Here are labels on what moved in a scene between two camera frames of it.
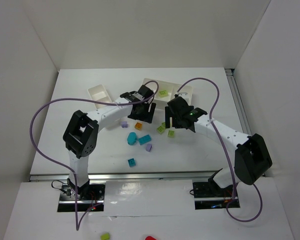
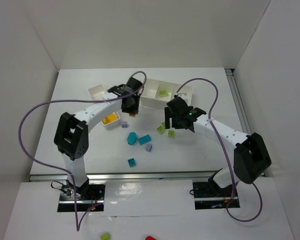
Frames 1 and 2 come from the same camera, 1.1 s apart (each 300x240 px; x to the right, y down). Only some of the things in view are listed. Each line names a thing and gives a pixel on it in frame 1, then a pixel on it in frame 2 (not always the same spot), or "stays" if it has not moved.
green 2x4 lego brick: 163,93 stays
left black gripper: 143,116 → 129,108
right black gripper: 172,120 stays
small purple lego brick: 124,124 stays
